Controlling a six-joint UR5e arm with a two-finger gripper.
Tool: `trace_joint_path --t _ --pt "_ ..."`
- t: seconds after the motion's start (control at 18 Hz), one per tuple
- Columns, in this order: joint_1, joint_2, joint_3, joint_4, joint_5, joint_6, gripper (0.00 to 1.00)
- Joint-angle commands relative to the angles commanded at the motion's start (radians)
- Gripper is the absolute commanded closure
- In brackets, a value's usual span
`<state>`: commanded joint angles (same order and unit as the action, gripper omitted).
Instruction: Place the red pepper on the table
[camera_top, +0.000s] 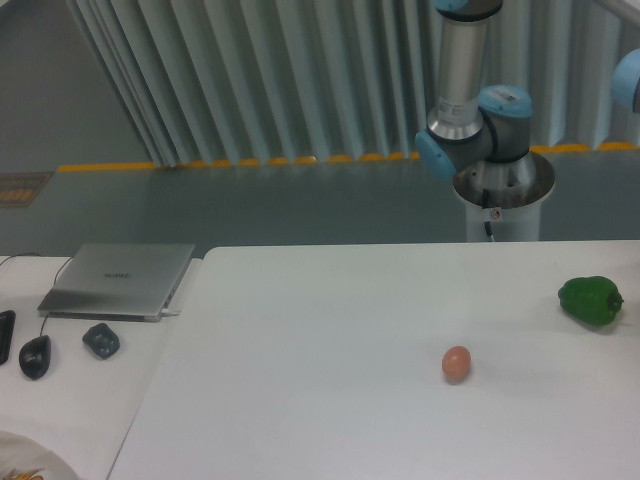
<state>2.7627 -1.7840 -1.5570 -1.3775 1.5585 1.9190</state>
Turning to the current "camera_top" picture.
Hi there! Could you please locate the black computer mouse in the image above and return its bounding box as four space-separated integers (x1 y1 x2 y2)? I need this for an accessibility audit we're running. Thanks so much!
19 335 51 380

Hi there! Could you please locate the cream sweater sleeve forearm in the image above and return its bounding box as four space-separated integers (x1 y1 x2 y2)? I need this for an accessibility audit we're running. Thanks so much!
1 431 80 480

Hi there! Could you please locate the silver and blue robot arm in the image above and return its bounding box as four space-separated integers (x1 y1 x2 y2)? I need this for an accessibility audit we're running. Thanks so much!
415 1 639 189

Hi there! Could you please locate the green bell pepper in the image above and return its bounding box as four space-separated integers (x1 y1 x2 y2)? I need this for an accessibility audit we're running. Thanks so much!
557 276 624 327

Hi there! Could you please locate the brown egg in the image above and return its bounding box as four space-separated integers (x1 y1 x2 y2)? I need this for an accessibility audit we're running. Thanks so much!
441 345 472 383

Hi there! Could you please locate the grey pleated curtain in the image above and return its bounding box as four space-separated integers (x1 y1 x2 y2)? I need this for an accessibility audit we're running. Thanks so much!
69 1 639 167

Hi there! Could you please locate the silver closed laptop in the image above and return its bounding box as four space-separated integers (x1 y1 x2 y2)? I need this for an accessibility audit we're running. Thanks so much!
38 243 195 322

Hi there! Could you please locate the small black tray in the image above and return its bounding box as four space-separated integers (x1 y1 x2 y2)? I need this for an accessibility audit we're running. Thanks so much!
82 323 121 360

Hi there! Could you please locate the black keyboard edge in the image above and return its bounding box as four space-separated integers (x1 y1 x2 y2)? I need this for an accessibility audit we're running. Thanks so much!
0 310 16 365

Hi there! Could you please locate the black pedestal cable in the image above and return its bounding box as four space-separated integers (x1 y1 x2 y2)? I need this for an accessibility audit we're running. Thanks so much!
480 188 499 243

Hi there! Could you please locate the black mouse cable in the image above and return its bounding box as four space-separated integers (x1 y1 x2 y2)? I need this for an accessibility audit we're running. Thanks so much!
0 253 76 339

